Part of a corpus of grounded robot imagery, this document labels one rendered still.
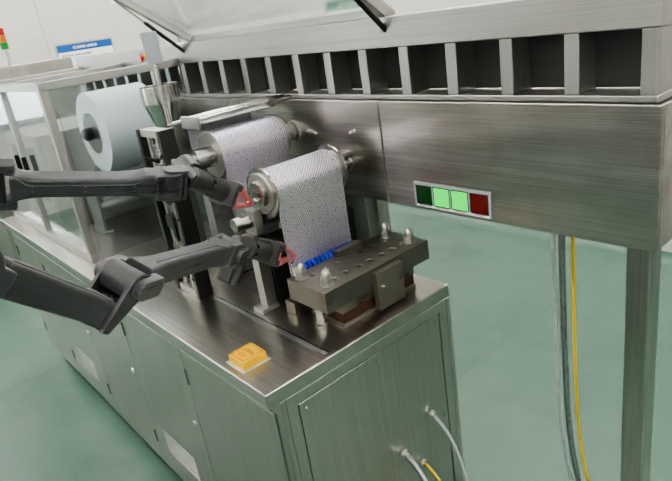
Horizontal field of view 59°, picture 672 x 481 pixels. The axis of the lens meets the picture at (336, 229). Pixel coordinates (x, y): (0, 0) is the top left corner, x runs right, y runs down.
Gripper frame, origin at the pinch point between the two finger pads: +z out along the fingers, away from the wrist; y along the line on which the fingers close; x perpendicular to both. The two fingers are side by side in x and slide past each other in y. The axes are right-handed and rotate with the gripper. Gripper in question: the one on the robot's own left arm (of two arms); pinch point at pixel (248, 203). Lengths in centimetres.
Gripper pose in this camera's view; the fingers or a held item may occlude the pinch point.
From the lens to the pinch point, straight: 162.8
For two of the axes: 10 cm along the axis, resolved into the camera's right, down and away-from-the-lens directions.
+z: 6.3, 3.0, 7.2
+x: 3.4, -9.4, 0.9
